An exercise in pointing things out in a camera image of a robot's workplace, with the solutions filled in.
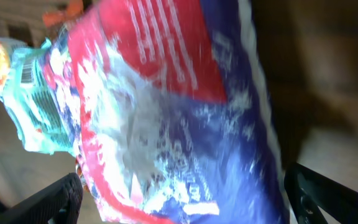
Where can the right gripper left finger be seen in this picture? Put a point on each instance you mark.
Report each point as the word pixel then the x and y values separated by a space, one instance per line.
pixel 60 203

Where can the red purple snack packet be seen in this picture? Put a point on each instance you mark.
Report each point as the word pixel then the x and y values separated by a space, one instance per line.
pixel 169 113

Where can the orange brown candy bar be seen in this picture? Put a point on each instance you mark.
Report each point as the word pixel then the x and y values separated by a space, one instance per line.
pixel 73 10

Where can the teal white snack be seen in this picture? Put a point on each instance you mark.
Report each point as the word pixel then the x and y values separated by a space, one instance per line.
pixel 29 101

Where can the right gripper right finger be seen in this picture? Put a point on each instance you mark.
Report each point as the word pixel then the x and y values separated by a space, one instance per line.
pixel 310 193

